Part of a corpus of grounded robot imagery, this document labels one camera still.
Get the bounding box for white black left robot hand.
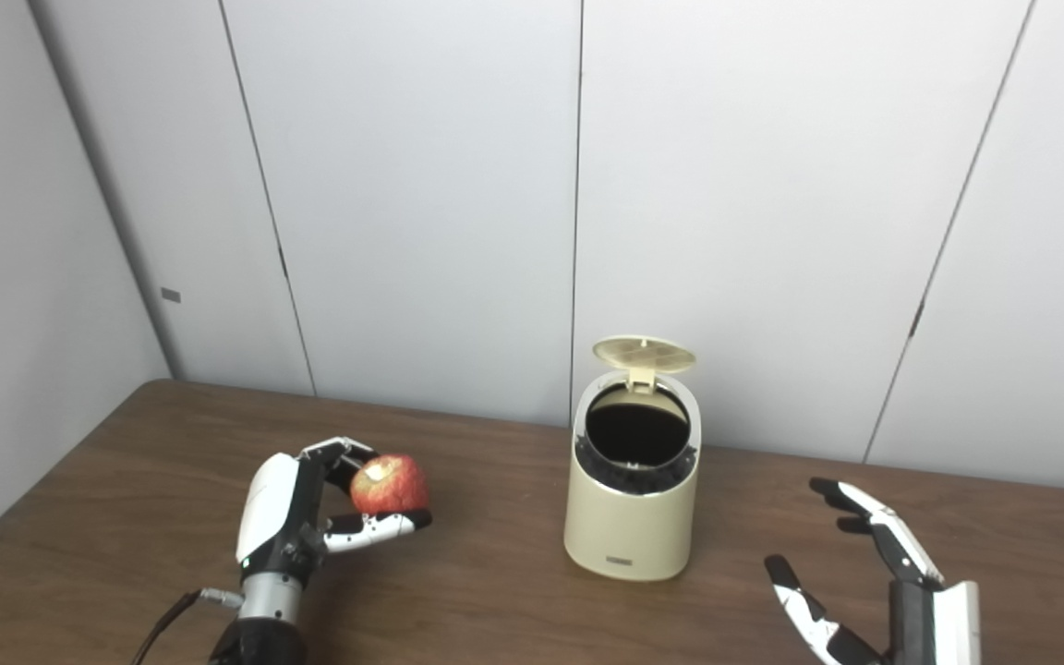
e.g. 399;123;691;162
235;437;433;578

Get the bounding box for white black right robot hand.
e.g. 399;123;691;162
764;477;983;665

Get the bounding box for red apple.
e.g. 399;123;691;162
350;453;430;516

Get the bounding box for cream round bin lid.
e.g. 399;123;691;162
592;335;697;393

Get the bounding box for cream-colored cylindrical bin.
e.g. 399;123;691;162
563;365;704;583

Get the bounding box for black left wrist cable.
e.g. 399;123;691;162
130;587;247;665

